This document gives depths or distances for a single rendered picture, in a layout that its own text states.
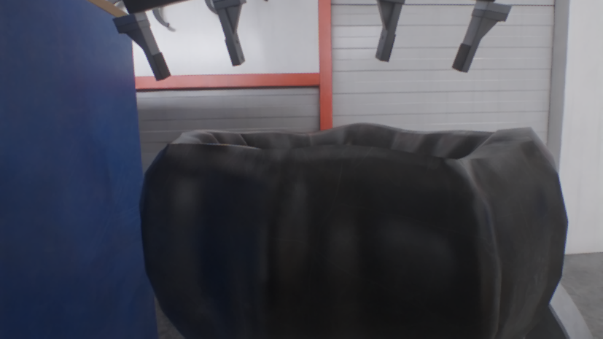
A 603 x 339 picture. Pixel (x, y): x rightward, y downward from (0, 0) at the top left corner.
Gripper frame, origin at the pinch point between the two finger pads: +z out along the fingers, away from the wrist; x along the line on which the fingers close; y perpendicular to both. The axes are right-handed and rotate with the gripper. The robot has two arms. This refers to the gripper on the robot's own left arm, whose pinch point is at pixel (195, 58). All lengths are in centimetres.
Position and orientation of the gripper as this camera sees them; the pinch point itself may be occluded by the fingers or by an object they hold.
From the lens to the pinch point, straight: 51.2
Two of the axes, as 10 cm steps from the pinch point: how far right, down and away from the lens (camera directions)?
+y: 1.2, -5.0, 8.6
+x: -9.7, 1.2, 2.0
